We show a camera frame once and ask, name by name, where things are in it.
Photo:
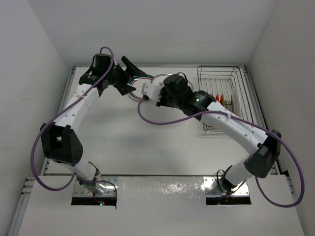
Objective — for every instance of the white front cover panel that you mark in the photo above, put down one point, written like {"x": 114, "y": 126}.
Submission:
{"x": 156, "y": 206}

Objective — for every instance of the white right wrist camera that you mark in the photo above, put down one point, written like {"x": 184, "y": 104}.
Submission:
{"x": 152, "y": 91}

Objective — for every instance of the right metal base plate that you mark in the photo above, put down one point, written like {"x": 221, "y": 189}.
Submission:
{"x": 212, "y": 190}

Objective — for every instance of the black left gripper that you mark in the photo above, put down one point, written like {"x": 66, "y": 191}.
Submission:
{"x": 130, "y": 71}

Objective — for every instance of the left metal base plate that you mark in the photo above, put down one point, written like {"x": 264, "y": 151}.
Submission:
{"x": 105, "y": 187}

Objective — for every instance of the white plate green red rim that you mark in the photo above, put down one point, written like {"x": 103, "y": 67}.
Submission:
{"x": 137, "y": 82}

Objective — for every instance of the plain white plate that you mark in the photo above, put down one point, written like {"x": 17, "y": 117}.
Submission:
{"x": 236, "y": 102}

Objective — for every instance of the white plate red lettering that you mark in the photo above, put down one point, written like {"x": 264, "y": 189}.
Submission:
{"x": 158, "y": 79}

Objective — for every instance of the yellow rimmed dark plate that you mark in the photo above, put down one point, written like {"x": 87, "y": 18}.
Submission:
{"x": 222, "y": 100}

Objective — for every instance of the grey wire dish rack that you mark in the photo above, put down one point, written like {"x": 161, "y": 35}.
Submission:
{"x": 222, "y": 80}

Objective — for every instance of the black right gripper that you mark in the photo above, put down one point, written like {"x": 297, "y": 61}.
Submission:
{"x": 162, "y": 103}

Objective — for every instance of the metal base plate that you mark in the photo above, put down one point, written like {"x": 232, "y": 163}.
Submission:
{"x": 105, "y": 187}
{"x": 212, "y": 190}

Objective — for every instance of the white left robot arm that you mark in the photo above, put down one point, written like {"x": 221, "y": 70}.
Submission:
{"x": 60, "y": 142}

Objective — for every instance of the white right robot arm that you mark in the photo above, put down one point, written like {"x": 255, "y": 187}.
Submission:
{"x": 206, "y": 109}

